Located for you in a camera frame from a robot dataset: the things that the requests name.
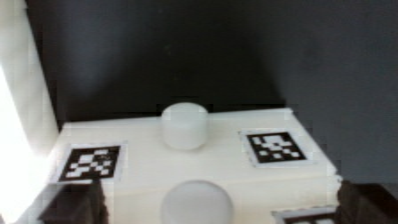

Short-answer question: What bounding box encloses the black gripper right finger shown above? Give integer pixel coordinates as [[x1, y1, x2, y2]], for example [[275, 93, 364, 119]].
[[336, 181, 398, 224]]

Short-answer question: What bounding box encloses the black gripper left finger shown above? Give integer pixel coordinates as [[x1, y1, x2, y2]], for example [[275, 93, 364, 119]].
[[39, 179, 108, 224]]

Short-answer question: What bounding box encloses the white drawer cabinet box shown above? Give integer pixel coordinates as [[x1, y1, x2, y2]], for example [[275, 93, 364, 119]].
[[0, 0, 58, 224]]

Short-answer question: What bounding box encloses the white front drawer tray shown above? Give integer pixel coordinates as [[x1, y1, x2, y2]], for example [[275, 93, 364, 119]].
[[51, 108, 341, 192]]

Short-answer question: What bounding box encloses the white drawer tray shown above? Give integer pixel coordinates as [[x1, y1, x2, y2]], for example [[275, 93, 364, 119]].
[[103, 176, 341, 224], [51, 108, 341, 192]]

